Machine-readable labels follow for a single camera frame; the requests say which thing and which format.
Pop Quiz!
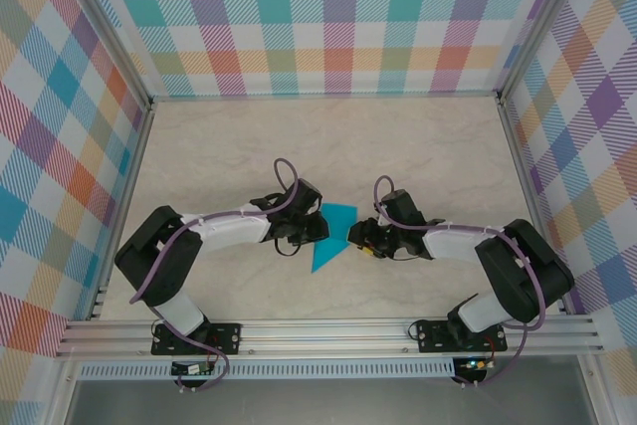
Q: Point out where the blue square paper sheet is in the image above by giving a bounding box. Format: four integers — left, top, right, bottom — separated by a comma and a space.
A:
310, 202, 359, 275

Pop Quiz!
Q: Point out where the right small circuit board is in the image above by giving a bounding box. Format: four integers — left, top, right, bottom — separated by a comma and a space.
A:
458, 357, 498, 372

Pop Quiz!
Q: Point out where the small circuit board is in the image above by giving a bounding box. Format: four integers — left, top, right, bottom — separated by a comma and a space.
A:
458, 357, 498, 372
170, 361, 216, 377

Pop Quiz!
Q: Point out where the grey metal plate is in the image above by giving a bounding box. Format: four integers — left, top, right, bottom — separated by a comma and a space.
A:
64, 378, 601, 425

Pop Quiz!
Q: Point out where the left small circuit board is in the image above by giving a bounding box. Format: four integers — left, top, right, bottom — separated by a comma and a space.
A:
170, 361, 216, 377

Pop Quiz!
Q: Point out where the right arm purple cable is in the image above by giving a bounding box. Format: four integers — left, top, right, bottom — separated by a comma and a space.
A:
372, 174, 548, 390

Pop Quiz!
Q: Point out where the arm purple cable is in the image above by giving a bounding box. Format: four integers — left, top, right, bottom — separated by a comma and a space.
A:
128, 157, 302, 393
372, 174, 548, 390

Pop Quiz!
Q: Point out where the long aluminium mounting rail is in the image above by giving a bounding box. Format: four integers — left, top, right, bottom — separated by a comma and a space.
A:
53, 316, 606, 359

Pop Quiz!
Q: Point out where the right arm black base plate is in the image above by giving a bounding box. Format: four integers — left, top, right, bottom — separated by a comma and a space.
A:
415, 319, 509, 354

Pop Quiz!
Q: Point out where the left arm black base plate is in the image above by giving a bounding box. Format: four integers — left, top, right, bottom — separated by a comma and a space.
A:
150, 321, 243, 357

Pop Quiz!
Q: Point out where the aluminium table edge rail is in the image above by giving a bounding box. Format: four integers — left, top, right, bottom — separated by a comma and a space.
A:
88, 104, 156, 321
148, 90, 504, 104
497, 99, 574, 316

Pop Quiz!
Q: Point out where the slotted grey cable duct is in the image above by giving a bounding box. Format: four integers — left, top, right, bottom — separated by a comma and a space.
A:
78, 357, 457, 380

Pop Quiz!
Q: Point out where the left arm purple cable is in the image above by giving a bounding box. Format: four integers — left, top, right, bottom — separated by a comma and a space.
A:
128, 157, 302, 393

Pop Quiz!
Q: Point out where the aluminium frame post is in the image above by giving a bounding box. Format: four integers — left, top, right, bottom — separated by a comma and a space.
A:
52, 0, 154, 110
496, 0, 598, 106

